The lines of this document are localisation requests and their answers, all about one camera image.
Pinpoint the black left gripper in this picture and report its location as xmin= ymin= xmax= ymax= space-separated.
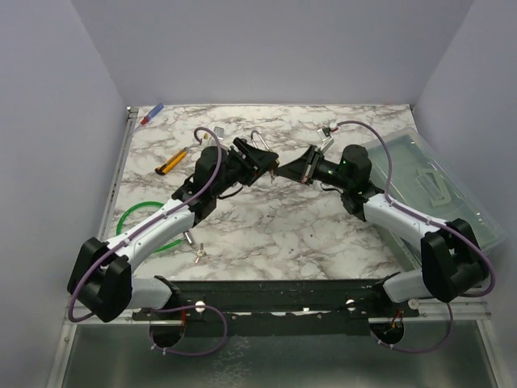
xmin=213 ymin=139 xmax=279 ymax=198

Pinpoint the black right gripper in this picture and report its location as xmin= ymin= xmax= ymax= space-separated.
xmin=275 ymin=145 xmax=351 ymax=192

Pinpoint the brass padlock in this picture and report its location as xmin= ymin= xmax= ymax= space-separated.
xmin=250 ymin=129 xmax=280 ymax=172

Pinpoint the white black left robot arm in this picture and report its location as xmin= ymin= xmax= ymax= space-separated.
xmin=67 ymin=138 xmax=278 ymax=323

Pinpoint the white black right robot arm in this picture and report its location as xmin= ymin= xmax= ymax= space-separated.
xmin=276 ymin=145 xmax=489 ymax=317

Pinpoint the yellow black utility knife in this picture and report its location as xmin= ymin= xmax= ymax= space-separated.
xmin=154 ymin=147 xmax=188 ymax=175

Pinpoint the small wing bolt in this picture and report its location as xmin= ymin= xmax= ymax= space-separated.
xmin=195 ymin=243 xmax=206 ymax=264

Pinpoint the blue red screwdriver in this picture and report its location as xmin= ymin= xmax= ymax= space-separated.
xmin=140 ymin=103 xmax=164 ymax=125

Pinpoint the clear plastic storage box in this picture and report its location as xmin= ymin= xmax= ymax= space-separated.
xmin=364 ymin=127 xmax=506 ymax=271

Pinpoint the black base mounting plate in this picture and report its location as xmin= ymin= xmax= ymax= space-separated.
xmin=132 ymin=278 xmax=421 ymax=339

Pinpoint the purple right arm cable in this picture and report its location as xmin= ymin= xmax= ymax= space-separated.
xmin=333 ymin=120 xmax=496 ymax=353

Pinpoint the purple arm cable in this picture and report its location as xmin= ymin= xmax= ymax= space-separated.
xmin=333 ymin=120 xmax=496 ymax=353
xmin=67 ymin=127 xmax=229 ymax=357

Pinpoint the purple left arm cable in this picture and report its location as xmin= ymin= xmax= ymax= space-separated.
xmin=67 ymin=127 xmax=229 ymax=357

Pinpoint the aluminium rail frame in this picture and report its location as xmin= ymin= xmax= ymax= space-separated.
xmin=44 ymin=105 xmax=183 ymax=388

